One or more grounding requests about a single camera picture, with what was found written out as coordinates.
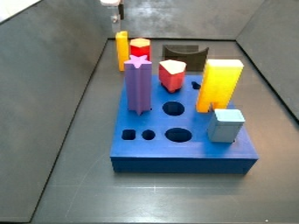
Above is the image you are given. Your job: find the red pentagon block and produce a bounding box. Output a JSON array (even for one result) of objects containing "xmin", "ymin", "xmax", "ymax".
[{"xmin": 159, "ymin": 59, "xmax": 187, "ymax": 93}]

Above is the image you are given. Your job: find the purple star block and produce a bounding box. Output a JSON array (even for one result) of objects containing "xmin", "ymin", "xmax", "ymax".
[{"xmin": 124, "ymin": 55, "xmax": 152, "ymax": 116}]

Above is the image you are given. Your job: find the red hexagon block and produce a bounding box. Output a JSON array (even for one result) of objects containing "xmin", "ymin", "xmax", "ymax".
[{"xmin": 129, "ymin": 38, "xmax": 151, "ymax": 60}]

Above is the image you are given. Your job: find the black curved stand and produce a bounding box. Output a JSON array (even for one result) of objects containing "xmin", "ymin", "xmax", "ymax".
[{"xmin": 163, "ymin": 45, "xmax": 210, "ymax": 72}]

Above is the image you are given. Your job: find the yellow arch block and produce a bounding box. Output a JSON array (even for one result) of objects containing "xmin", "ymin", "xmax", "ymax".
[{"xmin": 116, "ymin": 31, "xmax": 128, "ymax": 72}]

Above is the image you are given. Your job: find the light blue square block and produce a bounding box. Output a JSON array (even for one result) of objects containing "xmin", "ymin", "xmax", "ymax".
[{"xmin": 207, "ymin": 108, "xmax": 246, "ymax": 143}]

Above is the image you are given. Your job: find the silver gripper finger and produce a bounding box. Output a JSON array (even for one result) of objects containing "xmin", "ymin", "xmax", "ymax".
[{"xmin": 99, "ymin": 0, "xmax": 124, "ymax": 32}]

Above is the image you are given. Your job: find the yellow bridge block on board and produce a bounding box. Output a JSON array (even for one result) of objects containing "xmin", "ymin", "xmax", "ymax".
[{"xmin": 196, "ymin": 59, "xmax": 244, "ymax": 113}]

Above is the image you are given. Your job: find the blue shape sorter board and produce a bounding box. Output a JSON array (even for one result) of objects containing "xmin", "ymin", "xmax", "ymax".
[{"xmin": 109, "ymin": 75, "xmax": 258, "ymax": 174}]

